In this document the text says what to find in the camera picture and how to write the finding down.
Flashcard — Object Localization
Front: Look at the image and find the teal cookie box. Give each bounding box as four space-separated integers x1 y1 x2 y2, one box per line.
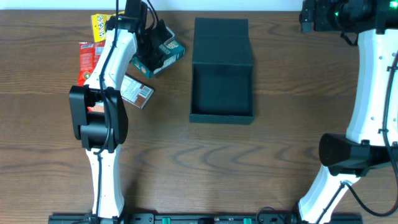
131 38 185 79

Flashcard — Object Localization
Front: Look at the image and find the yellow candy pouch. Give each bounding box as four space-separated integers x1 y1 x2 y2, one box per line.
91 14 115 43

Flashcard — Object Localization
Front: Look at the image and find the red snack pouch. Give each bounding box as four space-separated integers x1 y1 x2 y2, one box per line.
77 41 105 86

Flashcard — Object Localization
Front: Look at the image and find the black gift box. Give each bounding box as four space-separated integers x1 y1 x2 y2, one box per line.
189 17 254 124

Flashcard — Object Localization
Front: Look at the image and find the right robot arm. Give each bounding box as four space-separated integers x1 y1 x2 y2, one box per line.
290 0 397 223

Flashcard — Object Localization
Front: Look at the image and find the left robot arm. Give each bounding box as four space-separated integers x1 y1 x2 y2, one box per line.
69 0 174 223

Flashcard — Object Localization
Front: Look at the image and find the brown and white box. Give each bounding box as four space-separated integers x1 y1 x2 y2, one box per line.
120 75 154 109

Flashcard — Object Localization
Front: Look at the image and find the red orange box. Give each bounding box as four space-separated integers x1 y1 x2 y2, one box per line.
87 101 104 113

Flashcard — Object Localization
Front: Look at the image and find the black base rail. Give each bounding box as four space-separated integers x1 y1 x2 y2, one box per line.
47 212 364 224

